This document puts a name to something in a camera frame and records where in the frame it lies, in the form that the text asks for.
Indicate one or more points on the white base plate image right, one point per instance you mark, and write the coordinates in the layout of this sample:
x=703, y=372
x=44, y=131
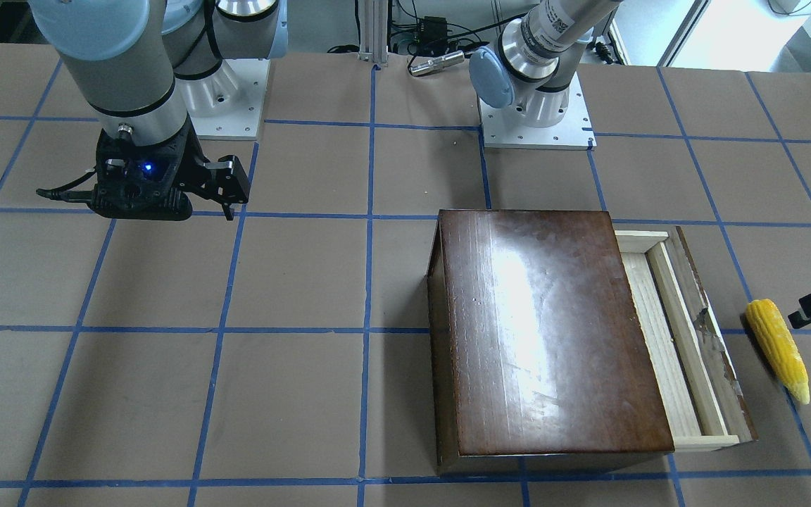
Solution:
x=545, y=121

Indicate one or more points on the aluminium frame post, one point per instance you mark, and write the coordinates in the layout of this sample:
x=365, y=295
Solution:
x=373, y=32

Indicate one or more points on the black electronics box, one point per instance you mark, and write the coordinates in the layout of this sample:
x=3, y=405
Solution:
x=429, y=28

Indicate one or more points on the wooden drawer with white handle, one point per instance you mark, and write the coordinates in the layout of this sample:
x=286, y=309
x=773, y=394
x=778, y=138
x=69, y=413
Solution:
x=701, y=393

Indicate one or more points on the silver cylindrical tool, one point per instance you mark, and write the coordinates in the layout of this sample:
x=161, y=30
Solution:
x=436, y=64

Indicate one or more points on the white base plate image left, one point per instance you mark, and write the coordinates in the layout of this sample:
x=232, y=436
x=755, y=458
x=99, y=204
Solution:
x=229, y=104

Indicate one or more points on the black camera mount image left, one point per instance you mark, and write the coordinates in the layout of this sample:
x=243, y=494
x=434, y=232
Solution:
x=139, y=185

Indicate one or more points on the white base plate image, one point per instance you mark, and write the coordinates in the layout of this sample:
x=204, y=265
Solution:
x=545, y=121
x=229, y=104

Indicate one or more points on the yellow toy corn cob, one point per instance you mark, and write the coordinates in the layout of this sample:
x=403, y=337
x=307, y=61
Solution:
x=779, y=348

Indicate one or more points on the dark brown wooden drawer cabinet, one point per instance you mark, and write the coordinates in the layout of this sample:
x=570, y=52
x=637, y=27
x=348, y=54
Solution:
x=538, y=356

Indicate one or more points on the black cable image left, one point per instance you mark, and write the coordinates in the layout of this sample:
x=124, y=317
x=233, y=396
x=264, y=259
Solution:
x=68, y=193

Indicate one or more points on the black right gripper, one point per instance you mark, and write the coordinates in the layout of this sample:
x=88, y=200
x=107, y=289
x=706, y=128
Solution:
x=224, y=181

